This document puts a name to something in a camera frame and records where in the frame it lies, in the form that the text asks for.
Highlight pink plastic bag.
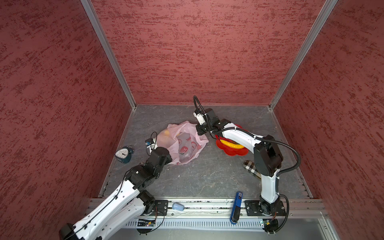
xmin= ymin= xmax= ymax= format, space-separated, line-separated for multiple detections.
xmin=156 ymin=121 xmax=209 ymax=165

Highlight yellow fake banana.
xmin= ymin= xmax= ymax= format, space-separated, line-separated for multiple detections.
xmin=220 ymin=139 xmax=244 ymax=149

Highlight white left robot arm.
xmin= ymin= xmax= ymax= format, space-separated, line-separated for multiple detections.
xmin=59 ymin=147 xmax=172 ymax=240

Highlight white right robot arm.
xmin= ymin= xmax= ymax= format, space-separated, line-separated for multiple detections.
xmin=196 ymin=114 xmax=283 ymax=216

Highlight red flower-shaped plastic plate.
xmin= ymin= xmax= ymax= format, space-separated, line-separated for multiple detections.
xmin=215 ymin=135 xmax=249 ymax=156

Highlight green alarm clock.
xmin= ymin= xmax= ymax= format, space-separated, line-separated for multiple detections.
xmin=115 ymin=146 xmax=134 ymax=164

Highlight small light blue object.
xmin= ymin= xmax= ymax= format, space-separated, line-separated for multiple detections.
xmin=172 ymin=203 xmax=185 ymax=212

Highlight plaid glasses case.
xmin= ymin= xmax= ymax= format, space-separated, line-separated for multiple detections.
xmin=243 ymin=160 xmax=261 ymax=180

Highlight blue black handheld device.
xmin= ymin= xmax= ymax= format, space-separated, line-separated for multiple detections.
xmin=230 ymin=191 xmax=243 ymax=225

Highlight right back corner aluminium profile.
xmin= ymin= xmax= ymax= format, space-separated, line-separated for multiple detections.
xmin=269 ymin=0 xmax=338 ymax=111

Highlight corner aluminium profile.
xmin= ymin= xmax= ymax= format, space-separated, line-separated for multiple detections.
xmin=81 ymin=0 xmax=137 ymax=111
xmin=269 ymin=0 xmax=338 ymax=111

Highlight left back corner aluminium profile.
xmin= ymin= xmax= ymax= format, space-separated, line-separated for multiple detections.
xmin=81 ymin=0 xmax=137 ymax=111

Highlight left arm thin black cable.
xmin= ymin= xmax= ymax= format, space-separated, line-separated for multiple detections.
xmin=62 ymin=131 xmax=159 ymax=240

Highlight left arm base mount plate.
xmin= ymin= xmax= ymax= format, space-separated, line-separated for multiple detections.
xmin=149 ymin=200 xmax=169 ymax=216

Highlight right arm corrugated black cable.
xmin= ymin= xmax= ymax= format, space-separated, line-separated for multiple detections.
xmin=192 ymin=95 xmax=302 ymax=235

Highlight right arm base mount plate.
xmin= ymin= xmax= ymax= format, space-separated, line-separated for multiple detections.
xmin=244 ymin=200 xmax=287 ymax=217

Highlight front aluminium rail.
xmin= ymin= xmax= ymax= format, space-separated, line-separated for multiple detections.
xmin=156 ymin=198 xmax=330 ymax=220

